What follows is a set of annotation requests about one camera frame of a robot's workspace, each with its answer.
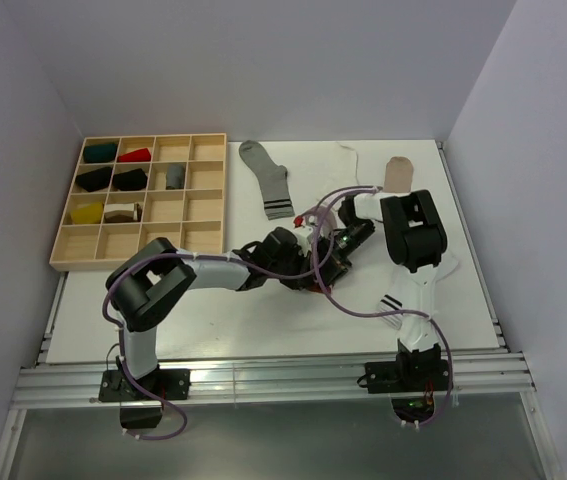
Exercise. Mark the wooden compartment tray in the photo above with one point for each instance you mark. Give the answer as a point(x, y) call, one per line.
point(192, 218)

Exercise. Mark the rolled yellow sock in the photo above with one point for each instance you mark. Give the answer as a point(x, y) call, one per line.
point(88, 214)

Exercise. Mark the rolled black sock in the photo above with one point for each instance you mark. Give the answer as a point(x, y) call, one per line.
point(132, 180)

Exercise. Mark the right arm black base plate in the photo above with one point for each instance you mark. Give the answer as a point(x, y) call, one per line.
point(405, 376)

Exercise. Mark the grey sock with black stripes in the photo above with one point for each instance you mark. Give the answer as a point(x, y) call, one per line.
point(272, 180)

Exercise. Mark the beige sock with rust stripes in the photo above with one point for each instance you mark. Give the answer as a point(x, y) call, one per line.
point(325, 237)

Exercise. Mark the rolled red sock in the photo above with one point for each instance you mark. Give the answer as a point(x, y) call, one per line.
point(142, 155)

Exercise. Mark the aluminium extrusion rail frame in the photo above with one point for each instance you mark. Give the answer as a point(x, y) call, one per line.
point(285, 416)

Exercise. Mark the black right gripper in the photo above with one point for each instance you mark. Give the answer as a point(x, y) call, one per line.
point(332, 263)

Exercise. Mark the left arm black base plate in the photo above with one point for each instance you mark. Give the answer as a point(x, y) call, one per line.
point(169, 384)

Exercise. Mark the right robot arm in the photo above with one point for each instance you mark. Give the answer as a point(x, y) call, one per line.
point(416, 241)

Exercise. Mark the plain white sock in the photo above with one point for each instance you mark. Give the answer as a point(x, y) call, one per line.
point(341, 169)

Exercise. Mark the white sock with black stripes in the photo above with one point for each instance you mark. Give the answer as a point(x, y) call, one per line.
point(393, 307)

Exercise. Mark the dark grey sock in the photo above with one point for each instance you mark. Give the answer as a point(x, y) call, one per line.
point(175, 177)

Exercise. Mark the rolled green sock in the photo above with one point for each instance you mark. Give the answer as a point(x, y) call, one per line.
point(100, 153)

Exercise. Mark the beige red reindeer sock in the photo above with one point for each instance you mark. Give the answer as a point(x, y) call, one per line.
point(398, 177)

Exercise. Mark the rolled brown white sock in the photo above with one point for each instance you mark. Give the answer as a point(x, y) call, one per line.
point(122, 212)

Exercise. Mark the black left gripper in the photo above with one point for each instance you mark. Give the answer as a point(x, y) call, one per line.
point(299, 282)

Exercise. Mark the rolled dark sock in tray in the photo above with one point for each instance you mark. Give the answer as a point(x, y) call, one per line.
point(94, 180)

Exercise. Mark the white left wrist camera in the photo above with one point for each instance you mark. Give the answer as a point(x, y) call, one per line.
point(305, 230)

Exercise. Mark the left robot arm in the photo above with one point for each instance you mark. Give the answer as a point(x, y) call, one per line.
point(145, 289)

